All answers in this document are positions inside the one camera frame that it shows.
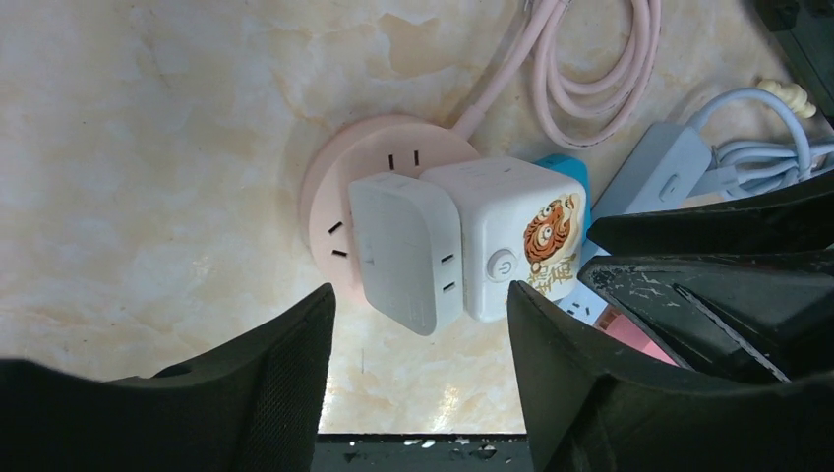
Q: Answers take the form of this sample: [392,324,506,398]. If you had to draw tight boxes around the pink triangular power strip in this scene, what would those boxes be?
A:
[595,305,678,366]

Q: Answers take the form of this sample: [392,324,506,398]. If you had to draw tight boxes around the pink round plug base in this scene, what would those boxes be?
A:
[299,114,482,308]

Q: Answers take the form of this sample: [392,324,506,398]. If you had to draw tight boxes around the white plug adapter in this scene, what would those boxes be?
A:
[348,172,464,336]

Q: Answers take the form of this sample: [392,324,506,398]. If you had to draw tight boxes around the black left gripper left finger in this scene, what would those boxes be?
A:
[1,284,336,471]

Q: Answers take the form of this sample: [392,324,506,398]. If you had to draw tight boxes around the white cube socket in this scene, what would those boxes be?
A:
[421,157,587,323]

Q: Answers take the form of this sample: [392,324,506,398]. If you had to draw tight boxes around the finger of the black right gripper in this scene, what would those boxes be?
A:
[579,250,833,384]
[588,172,833,256]

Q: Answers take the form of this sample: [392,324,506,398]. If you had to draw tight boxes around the light blue cable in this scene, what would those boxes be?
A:
[686,78,834,200]

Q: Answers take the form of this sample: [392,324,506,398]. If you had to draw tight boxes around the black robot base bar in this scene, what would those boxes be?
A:
[311,434,534,472]

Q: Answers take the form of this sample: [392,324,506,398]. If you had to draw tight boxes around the black open carrying case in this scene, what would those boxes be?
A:
[751,0,833,123]

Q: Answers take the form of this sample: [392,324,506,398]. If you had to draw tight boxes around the pink coiled cable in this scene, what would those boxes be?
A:
[449,0,663,149]

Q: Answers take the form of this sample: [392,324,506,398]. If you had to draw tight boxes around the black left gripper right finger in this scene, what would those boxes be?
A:
[506,281,833,471]

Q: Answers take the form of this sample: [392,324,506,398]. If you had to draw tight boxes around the small blue plug adapter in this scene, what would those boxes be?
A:
[534,154,591,237]

